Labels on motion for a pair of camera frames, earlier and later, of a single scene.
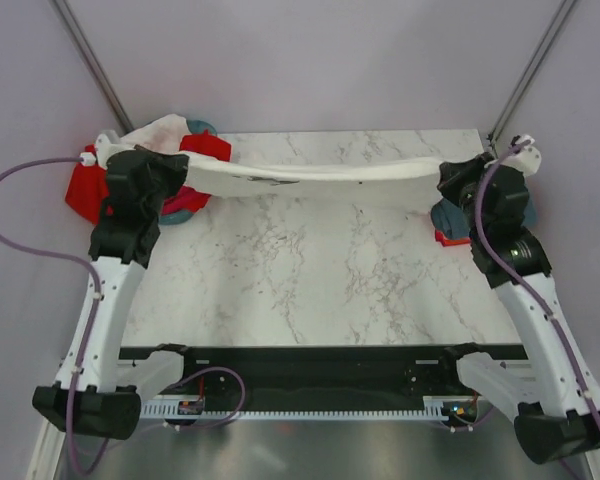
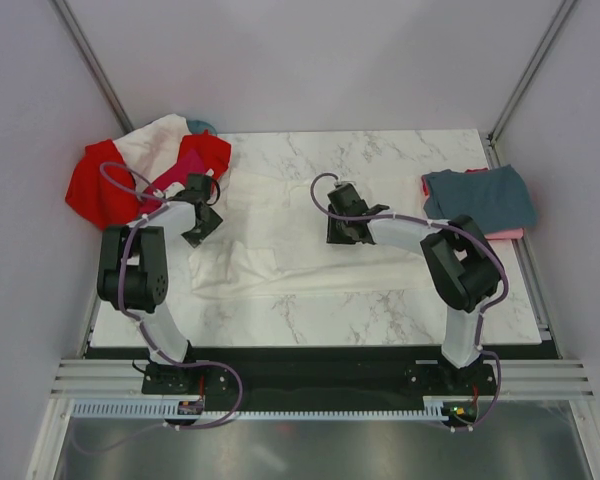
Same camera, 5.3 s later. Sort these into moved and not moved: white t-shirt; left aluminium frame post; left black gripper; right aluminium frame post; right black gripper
Moved: white t-shirt; right black gripper; left black gripper
Not moved: left aluminium frame post; right aluminium frame post
